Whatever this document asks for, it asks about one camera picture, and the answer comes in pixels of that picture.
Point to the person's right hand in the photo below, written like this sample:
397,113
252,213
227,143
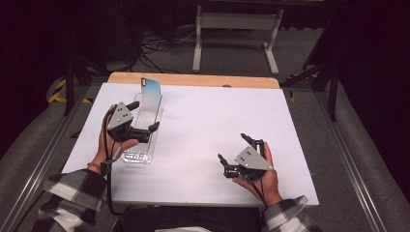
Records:
269,187

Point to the white table mat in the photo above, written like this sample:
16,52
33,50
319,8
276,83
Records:
199,129

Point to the iridescent phone case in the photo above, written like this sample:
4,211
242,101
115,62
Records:
151,87

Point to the black metal stand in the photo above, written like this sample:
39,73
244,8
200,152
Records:
68,90
333,93

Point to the yellow black floor tape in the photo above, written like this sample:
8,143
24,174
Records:
56,95

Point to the person's left hand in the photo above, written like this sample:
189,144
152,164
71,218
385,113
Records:
106,148

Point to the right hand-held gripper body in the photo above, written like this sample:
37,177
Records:
251,159

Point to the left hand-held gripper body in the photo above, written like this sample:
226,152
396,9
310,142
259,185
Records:
120,117

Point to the person's lap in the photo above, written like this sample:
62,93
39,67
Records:
193,219

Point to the clear plastic tray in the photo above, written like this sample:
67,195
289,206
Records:
138,154

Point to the white metal desk frame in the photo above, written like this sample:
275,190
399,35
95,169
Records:
238,21

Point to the aluminium floor rail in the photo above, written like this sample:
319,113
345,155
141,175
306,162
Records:
354,161
38,167

